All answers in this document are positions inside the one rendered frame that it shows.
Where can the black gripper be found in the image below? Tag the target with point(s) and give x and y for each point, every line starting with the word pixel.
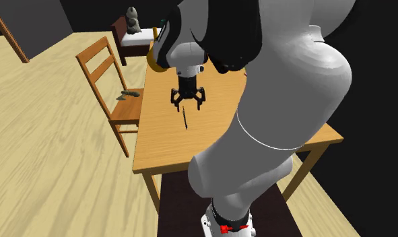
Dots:
pixel 188 86

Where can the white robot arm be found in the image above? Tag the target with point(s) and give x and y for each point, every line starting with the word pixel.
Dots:
pixel 284 98

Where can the black pen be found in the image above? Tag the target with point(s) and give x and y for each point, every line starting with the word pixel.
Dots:
pixel 185 118

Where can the light wooden table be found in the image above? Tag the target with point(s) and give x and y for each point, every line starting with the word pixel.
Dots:
pixel 166 141

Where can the yellow round object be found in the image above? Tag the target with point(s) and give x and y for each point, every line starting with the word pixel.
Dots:
pixel 151 63

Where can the brown wooden chair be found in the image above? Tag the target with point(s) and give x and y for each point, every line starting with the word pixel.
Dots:
pixel 126 111

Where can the dark wooden bedside furniture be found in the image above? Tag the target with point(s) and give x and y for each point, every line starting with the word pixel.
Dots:
pixel 134 39

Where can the dark robot stand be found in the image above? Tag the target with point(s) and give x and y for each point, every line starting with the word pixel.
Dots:
pixel 179 210

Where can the grey door with wooden frame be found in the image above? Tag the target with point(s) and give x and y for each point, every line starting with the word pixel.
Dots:
pixel 37 23

